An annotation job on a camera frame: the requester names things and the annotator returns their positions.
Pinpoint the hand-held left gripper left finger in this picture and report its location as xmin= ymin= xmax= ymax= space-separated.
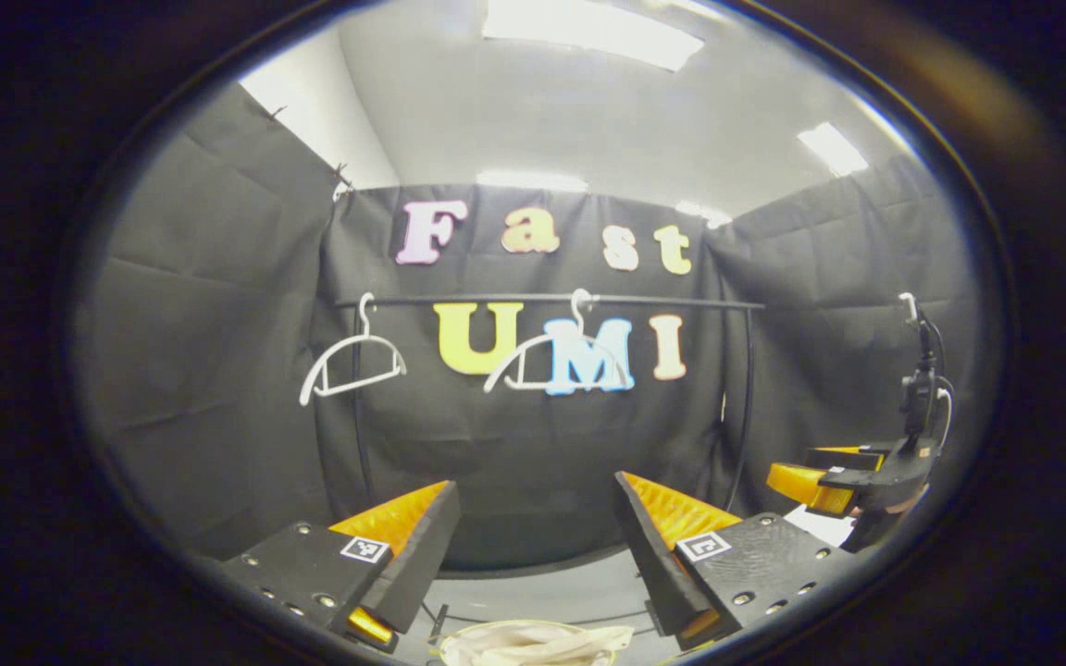
xmin=223 ymin=479 xmax=463 ymax=653

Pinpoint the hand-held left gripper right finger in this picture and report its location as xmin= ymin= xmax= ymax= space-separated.
xmin=614 ymin=470 xmax=854 ymax=651

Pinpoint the cream button shirt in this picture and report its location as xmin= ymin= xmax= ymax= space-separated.
xmin=457 ymin=624 xmax=635 ymax=666

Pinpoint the white plastic hanger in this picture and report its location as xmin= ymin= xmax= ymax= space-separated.
xmin=299 ymin=292 xmax=408 ymax=407
xmin=483 ymin=288 xmax=632 ymax=394

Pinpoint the black metal clothes rack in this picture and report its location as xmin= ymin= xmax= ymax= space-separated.
xmin=334 ymin=291 xmax=767 ymax=645

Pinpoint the white box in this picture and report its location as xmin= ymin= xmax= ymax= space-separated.
xmin=787 ymin=506 xmax=858 ymax=549

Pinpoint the black backdrop cloth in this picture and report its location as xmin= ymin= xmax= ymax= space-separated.
xmin=70 ymin=81 xmax=997 ymax=571

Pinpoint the large ceiling light panel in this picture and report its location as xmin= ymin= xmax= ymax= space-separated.
xmin=481 ymin=0 xmax=706 ymax=74

